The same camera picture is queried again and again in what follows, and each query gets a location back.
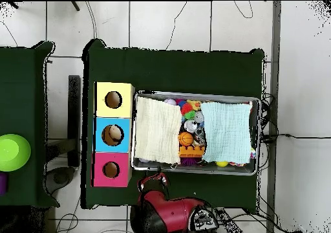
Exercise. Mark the cream muslin cloth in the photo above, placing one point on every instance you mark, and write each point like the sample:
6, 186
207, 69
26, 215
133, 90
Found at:
157, 129

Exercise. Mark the light blue muslin cloth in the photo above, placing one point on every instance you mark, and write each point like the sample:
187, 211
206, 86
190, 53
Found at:
227, 132

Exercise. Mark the purple spiky rubber ball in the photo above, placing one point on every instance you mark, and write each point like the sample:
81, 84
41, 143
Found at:
190, 161

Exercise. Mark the lime green plastic bowl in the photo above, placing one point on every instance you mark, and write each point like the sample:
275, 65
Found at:
13, 152

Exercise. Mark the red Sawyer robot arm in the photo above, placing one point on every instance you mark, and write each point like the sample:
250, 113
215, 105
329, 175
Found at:
168, 212

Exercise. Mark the shallow metal mesh bin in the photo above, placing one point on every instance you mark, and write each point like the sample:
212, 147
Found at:
232, 169

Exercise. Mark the orange plastic toy brick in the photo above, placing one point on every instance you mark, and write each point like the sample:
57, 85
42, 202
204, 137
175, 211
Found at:
190, 152

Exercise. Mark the purple object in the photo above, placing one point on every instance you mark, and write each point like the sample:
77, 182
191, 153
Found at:
2, 183

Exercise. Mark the small yellow ball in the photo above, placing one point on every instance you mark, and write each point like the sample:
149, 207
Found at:
222, 164

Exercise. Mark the black upright panel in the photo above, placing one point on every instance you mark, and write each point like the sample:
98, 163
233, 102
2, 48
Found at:
74, 114

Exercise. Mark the grey round base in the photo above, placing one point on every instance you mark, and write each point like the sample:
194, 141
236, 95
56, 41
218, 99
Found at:
60, 178

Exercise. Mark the orange toy basketball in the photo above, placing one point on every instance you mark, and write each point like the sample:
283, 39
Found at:
185, 139

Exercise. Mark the wooden box with three holes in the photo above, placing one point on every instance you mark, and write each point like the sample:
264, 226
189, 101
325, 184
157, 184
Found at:
121, 108

